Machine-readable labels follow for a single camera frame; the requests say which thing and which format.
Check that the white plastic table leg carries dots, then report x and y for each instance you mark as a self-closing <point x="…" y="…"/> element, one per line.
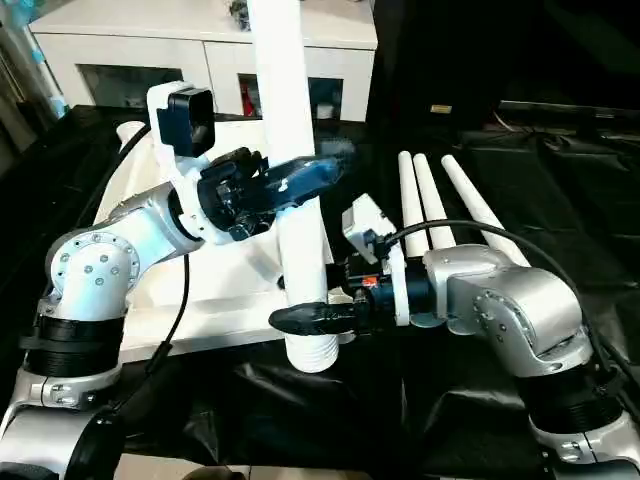
<point x="430" y="200"/>
<point x="475" y="200"/>
<point x="285" y="100"/>
<point x="407" y="200"/>

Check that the white plastic table top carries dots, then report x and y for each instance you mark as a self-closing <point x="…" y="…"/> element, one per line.
<point x="225" y="300"/>

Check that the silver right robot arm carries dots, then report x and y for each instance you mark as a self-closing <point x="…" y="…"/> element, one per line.
<point x="515" y="300"/>

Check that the small white jar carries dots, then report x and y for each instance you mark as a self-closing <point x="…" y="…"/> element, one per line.
<point x="325" y="111"/>

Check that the red bottle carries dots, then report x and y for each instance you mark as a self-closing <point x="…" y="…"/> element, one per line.
<point x="249" y="102"/>

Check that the small yellow label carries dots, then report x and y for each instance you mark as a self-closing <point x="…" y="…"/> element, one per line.
<point x="441" y="108"/>

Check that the black glossy mat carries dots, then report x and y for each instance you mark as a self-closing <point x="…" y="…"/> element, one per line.
<point x="350" y="425"/>

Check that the white sideboard cabinet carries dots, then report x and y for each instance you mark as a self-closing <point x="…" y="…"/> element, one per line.
<point x="150" y="55"/>

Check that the bag of black parts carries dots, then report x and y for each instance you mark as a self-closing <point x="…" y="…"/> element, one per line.
<point x="240" y="15"/>

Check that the white pole with blue ribbon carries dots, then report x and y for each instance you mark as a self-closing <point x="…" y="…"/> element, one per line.
<point x="52" y="90"/>

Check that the long black bar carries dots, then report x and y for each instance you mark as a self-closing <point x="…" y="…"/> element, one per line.
<point x="565" y="109"/>

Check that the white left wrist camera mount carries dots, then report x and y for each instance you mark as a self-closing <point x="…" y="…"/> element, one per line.
<point x="180" y="175"/>

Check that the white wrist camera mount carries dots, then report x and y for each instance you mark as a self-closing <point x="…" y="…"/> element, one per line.
<point x="180" y="175"/>
<point x="365" y="215"/>

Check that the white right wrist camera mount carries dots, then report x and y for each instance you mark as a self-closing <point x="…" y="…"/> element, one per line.
<point x="365" y="215"/>

